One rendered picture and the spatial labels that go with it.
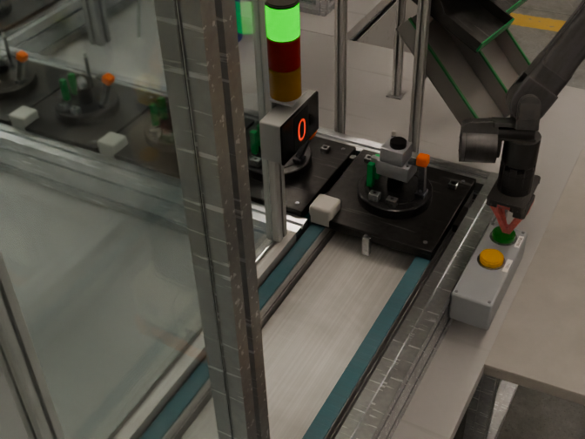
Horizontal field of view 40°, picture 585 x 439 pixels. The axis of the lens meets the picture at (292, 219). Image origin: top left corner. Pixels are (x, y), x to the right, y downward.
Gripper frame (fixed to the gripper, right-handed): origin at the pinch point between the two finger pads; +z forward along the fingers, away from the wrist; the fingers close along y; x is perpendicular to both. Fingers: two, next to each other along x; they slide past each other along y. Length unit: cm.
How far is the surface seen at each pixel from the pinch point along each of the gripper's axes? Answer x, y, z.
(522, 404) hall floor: 4, -46, 98
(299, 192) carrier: -38.6, 5.4, 1.0
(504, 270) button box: 2.4, 8.4, 2.0
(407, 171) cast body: -18.7, 0.9, -7.2
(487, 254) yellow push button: -1.0, 7.1, 0.9
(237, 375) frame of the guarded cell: 0, 83, -48
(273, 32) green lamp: -34, 20, -39
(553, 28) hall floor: -50, -290, 97
